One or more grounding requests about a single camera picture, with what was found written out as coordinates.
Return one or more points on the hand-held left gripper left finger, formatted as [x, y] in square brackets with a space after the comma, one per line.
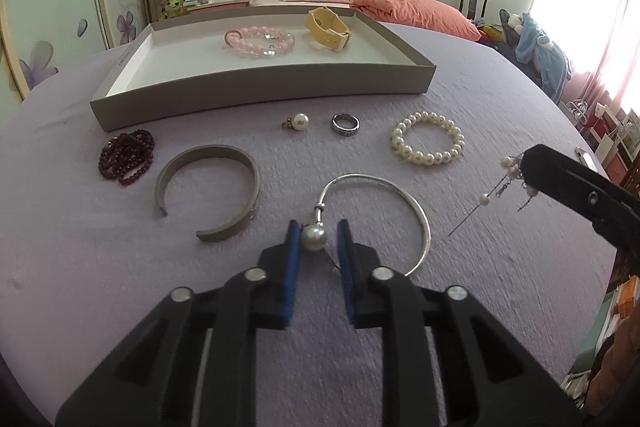
[294, 267]

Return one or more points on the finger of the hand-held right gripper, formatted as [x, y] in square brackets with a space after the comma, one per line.
[565, 179]

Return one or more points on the black office chair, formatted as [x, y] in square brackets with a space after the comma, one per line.
[507, 32]

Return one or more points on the pink and white nightstand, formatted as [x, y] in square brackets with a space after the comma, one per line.
[220, 3]

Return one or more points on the grey cardboard tray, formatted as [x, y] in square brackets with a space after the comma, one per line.
[250, 74]

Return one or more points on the grey metal cuff bangle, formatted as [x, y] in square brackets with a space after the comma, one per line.
[210, 151]

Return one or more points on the thin silver bangle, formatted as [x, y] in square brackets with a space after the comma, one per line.
[314, 239]

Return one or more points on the cluttered storage shelf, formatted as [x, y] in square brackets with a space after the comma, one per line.
[612, 132]

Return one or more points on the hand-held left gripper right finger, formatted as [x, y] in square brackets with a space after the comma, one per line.
[345, 267]

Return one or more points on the pearl drop earrings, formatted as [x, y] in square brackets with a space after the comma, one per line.
[511, 169]

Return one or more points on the orange folded duvet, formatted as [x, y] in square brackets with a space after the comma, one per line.
[420, 12]

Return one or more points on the yellow watch band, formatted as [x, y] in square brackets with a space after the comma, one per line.
[325, 29]

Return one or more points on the blue plush robe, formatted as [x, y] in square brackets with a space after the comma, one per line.
[542, 52]

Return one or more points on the small pearl pendant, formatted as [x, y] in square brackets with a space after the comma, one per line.
[301, 122]

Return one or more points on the pink curtain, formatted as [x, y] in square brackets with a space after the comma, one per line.
[610, 32]

